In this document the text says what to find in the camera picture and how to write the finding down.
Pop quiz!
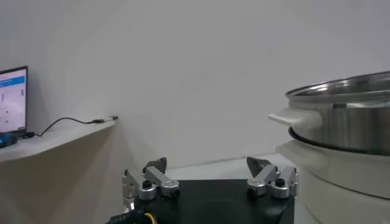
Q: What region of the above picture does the perforated steel steamer basket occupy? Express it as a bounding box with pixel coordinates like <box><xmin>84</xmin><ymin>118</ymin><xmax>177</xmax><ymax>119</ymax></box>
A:
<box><xmin>268</xmin><ymin>71</ymin><xmax>390</xmax><ymax>156</ymax></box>

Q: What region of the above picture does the black laptop screen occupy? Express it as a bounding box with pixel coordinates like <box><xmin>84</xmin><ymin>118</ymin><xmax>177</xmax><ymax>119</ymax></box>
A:
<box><xmin>0</xmin><ymin>65</ymin><xmax>29</xmax><ymax>138</ymax></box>

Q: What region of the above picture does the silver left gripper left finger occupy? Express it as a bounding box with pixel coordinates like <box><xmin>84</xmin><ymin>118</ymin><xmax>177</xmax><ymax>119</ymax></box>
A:
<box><xmin>121</xmin><ymin>156</ymin><xmax>181</xmax><ymax>211</ymax></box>

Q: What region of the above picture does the white electric cooker base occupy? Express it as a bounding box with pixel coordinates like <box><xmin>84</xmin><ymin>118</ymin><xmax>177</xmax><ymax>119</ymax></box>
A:
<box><xmin>275</xmin><ymin>139</ymin><xmax>390</xmax><ymax>224</ymax></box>

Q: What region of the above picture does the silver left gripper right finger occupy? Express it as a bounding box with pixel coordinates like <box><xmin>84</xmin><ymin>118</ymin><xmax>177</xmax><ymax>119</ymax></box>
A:
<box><xmin>245</xmin><ymin>156</ymin><xmax>300</xmax><ymax>201</ymax></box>

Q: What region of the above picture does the black cable with adapter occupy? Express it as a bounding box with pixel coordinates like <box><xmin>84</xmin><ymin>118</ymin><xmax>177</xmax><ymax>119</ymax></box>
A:
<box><xmin>23</xmin><ymin>115</ymin><xmax>119</xmax><ymax>139</ymax></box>

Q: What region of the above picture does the white side desk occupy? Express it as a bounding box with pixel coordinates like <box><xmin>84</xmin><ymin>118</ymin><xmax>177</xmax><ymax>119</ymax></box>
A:
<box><xmin>0</xmin><ymin>119</ymin><xmax>117</xmax><ymax>164</ymax></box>

